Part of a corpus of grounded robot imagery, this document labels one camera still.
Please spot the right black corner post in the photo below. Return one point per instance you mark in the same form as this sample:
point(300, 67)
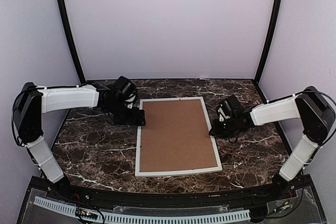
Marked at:
point(268, 40)

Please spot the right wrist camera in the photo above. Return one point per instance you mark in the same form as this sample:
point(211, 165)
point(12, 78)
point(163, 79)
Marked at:
point(221, 114)

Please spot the white slotted cable duct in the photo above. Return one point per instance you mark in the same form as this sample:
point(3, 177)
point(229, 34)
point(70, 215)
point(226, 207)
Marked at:
point(143, 215)

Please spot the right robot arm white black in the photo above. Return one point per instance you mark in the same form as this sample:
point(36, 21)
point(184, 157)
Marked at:
point(310, 109)

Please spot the brown cardboard backing board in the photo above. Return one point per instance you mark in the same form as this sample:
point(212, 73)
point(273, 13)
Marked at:
point(178, 134)

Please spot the left black corner post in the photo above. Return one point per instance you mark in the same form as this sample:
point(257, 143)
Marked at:
point(70, 40)

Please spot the small green circuit board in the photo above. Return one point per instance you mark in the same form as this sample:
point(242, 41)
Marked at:
point(83, 213)

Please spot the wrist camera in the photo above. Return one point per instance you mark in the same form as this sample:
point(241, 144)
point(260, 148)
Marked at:
point(221, 114)
point(129, 103)

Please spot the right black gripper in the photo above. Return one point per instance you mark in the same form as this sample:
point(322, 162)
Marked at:
point(216, 131)

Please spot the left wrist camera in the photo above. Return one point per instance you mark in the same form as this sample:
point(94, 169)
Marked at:
point(129, 103)

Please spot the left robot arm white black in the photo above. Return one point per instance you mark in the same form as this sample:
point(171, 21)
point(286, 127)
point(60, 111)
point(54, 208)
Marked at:
point(34, 106)

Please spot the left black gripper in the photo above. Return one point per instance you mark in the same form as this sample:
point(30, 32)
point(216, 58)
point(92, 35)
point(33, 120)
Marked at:
point(133, 120)

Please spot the black front rail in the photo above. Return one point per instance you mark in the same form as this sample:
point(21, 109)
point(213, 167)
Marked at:
point(245, 198)

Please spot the black corner post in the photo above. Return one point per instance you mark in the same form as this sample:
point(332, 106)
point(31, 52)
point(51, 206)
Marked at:
point(268, 40)
point(70, 40)

